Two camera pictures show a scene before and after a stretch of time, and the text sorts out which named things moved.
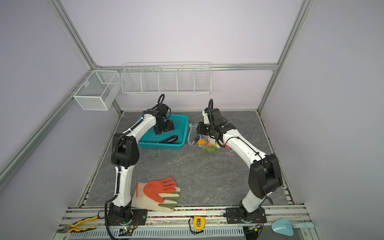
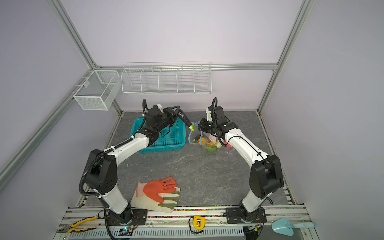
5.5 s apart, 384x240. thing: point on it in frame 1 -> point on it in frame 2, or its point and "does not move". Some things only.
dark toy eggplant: [196, 139] does not move
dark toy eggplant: [173, 139] -> [185, 119]
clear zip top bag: [208, 143] does not move
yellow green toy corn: [202, 142] does not move
